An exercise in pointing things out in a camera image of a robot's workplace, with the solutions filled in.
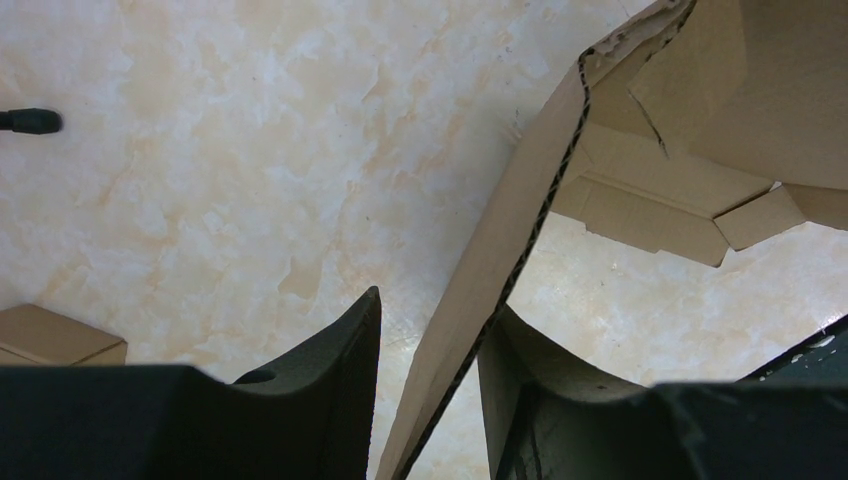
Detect brown cardboard box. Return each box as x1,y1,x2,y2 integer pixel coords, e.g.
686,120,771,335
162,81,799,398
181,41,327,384
1,304,128,366
377,1,847,479

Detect folded brown cardboard box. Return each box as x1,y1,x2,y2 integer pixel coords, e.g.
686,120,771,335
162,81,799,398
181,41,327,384
1,304,128,366

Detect black camera tripod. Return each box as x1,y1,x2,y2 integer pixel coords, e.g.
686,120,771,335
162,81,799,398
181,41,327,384
0,108,63,135

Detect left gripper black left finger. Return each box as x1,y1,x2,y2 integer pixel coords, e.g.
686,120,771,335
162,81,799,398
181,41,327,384
1,287,381,479

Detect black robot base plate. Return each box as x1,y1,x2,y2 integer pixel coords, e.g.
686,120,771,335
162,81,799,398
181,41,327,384
743,315,847,382

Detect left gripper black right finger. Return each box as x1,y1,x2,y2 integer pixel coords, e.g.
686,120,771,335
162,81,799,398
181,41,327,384
478,310,847,479

